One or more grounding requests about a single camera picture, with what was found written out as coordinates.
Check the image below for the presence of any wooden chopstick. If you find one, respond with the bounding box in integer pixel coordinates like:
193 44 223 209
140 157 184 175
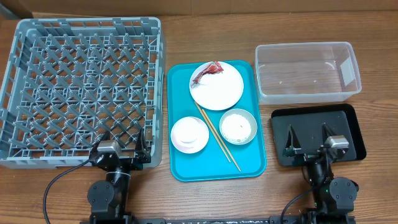
194 101 231 163
201 108 241 172

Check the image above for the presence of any grey dishwasher rack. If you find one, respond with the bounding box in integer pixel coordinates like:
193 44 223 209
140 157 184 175
1 17 165 169

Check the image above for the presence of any large white plate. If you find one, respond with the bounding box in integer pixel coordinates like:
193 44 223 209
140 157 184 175
188 62 244 111

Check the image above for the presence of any grey-green bowl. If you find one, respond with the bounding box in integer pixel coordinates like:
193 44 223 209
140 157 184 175
219 108 257 145

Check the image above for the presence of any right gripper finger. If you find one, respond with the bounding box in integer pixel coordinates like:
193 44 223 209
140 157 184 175
322 123 336 140
285 125 301 149

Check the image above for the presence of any lower wooden chopstick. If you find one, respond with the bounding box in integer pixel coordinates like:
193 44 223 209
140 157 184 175
201 108 241 172

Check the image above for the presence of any small pink-white bowl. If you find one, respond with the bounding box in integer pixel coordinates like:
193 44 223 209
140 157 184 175
170 116 209 154

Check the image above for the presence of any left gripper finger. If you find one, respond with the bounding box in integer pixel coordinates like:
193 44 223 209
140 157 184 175
98 131 111 146
134 128 150 156

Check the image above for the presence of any white rice pile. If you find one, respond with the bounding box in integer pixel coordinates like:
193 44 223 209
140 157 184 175
221 114 251 144

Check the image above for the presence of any teal serving tray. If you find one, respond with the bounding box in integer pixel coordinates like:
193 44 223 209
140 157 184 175
167 60 267 182

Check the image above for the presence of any upper wooden chopstick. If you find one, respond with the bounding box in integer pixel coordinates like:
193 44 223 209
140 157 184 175
194 101 231 163

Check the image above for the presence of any small white cup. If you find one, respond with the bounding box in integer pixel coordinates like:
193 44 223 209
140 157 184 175
173 117 198 144

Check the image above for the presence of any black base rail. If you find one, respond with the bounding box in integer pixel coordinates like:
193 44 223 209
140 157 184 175
80 215 356 224

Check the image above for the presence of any black tray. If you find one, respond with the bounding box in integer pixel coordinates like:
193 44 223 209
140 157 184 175
271 104 366 167

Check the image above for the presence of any red snack wrapper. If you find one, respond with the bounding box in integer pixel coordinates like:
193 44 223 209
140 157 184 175
192 61 224 86

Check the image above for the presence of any clear plastic bin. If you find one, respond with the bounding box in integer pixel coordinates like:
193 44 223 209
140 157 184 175
254 42 362 105

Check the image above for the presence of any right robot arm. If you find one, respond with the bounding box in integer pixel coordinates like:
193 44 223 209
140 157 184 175
279 123 359 223

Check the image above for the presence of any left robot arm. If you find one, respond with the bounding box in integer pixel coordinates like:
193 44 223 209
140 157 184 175
87 129 151 223

